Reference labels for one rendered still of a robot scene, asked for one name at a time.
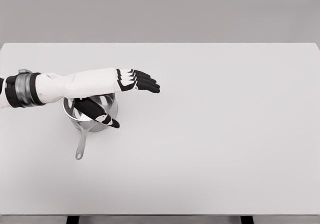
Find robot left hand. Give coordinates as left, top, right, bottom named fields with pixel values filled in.
left=63, top=67, right=161, bottom=129

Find silver metal pot with handle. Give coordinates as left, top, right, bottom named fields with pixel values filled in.
left=62, top=93, right=119, bottom=160

